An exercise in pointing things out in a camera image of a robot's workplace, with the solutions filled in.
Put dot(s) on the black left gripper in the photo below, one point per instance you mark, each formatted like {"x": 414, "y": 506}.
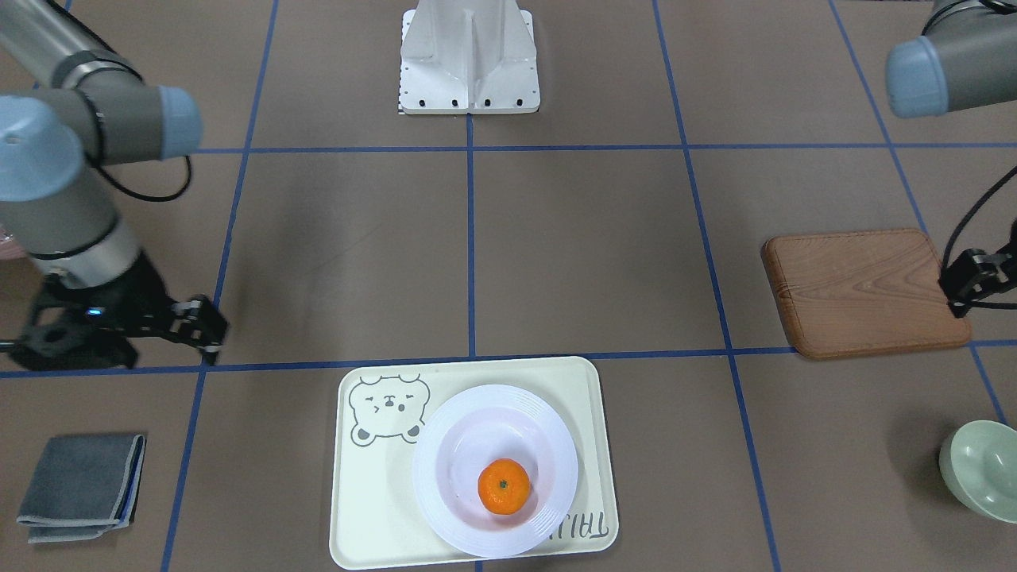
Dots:
{"x": 976, "y": 274}

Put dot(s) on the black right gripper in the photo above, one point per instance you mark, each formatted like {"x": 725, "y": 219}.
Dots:
{"x": 137, "y": 295}

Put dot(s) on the cream bear tray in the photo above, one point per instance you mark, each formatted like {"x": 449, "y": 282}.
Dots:
{"x": 375, "y": 519}

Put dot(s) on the white round plate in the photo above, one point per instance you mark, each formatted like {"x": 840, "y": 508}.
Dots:
{"x": 472, "y": 430}

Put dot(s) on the orange fruit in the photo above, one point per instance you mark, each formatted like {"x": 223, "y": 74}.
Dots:
{"x": 504, "y": 487}

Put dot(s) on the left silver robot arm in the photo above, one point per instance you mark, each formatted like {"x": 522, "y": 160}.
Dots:
{"x": 964, "y": 58}

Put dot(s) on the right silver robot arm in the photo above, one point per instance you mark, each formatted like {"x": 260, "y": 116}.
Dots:
{"x": 92, "y": 109}

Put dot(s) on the wooden cutting board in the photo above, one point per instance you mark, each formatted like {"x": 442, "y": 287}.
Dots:
{"x": 860, "y": 293}

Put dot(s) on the green ceramic bowl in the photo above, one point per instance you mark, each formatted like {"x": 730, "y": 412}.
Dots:
{"x": 977, "y": 462}

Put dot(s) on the grey folded cloth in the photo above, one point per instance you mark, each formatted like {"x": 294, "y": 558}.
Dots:
{"x": 83, "y": 486}

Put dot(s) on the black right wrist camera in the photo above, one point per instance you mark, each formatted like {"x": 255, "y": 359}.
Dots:
{"x": 63, "y": 336}

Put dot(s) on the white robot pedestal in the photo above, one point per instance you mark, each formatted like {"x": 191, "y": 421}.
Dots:
{"x": 468, "y": 57}

